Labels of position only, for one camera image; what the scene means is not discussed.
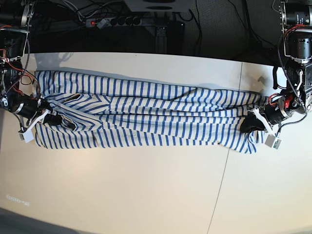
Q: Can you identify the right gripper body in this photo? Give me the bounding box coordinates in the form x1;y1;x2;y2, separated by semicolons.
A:
0;94;57;132

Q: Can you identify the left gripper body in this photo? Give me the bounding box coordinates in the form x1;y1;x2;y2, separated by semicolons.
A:
252;94;308;134

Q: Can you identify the blue white striped T-shirt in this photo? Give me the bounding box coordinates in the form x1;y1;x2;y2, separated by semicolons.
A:
35;71;266;154

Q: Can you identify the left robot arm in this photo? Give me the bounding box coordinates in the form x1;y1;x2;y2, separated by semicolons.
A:
240;0;312;133

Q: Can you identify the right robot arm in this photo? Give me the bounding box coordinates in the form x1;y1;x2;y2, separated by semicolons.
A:
0;0;74;133

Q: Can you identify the black power strip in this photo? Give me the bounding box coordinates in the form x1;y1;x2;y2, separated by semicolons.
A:
85;16;142;29

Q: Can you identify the black power adapter box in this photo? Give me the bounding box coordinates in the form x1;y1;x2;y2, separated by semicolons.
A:
167;20;185;41

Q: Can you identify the aluminium table leg profile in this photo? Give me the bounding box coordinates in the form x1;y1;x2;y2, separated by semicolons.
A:
155;26;167;54

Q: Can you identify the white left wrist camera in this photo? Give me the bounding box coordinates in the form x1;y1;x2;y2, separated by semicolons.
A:
265;135;282;149

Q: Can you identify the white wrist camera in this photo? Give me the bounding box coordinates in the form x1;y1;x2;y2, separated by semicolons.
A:
265;135;282;149
19;130;34;143

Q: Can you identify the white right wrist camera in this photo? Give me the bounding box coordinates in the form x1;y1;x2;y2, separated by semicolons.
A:
19;130;34;143

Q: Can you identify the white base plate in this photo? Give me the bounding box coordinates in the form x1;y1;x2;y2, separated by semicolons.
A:
124;0;195;12

